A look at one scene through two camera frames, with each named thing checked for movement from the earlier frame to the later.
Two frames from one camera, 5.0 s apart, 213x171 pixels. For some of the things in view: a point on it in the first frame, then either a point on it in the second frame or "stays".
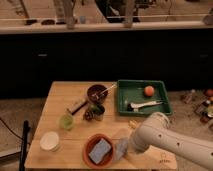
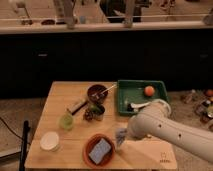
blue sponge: (99, 151) stays
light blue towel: (120, 147) -> (120, 134)
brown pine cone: (89, 115) stays
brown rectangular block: (76, 106) stays
